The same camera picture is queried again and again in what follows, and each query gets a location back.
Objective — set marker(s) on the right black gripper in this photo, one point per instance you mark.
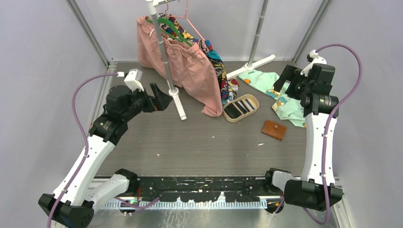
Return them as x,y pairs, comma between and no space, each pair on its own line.
296,76

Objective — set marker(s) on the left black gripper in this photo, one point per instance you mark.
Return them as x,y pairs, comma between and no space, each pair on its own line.
159,101

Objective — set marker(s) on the brown leather card holder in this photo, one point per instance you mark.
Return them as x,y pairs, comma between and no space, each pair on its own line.
274,130

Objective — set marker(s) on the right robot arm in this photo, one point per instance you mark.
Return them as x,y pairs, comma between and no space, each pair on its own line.
316,186

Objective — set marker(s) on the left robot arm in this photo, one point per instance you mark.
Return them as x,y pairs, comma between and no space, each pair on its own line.
72,204

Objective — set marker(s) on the striped credit cards stack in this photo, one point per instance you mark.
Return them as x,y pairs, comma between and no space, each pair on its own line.
245,106

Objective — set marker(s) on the beige oval card tray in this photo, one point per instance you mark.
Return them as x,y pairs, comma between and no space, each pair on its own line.
254,101

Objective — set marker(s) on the mint cartoon print cloth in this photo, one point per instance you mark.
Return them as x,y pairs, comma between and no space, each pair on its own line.
285,108

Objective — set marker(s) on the pink skirt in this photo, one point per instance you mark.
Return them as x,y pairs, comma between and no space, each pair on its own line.
190,68

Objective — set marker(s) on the colourful comic print garment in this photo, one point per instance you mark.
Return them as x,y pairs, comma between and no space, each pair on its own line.
228,88

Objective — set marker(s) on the green clothes hanger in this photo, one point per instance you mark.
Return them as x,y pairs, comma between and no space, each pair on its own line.
173,34

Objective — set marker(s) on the white clothes rack right post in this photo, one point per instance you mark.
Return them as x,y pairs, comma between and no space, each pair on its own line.
251,64

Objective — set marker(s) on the white clothes rack post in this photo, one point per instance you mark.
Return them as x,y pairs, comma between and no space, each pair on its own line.
173,90
251,64

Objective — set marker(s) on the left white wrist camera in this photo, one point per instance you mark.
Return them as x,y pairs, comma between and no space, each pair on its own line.
132,80

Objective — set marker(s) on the pink wire hanger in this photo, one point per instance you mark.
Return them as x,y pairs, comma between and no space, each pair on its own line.
186,16

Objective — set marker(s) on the white clothes rack left post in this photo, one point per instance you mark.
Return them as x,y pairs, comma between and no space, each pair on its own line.
173,90

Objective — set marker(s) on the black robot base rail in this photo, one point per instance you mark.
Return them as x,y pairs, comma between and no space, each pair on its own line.
203,189

